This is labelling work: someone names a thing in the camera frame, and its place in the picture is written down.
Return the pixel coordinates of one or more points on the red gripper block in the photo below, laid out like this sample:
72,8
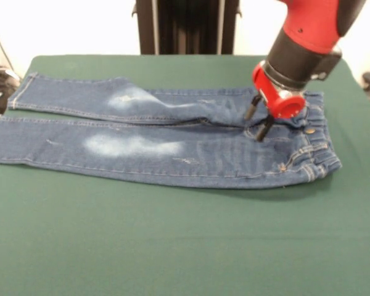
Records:
274,95

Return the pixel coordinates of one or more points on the blue denim jeans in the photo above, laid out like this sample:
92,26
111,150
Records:
142,148

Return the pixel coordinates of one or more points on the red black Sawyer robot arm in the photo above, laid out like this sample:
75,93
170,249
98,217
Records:
308,40

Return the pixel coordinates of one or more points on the dark green table cloth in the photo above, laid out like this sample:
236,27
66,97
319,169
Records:
185,240

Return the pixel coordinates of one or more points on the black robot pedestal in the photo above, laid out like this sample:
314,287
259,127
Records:
148,31

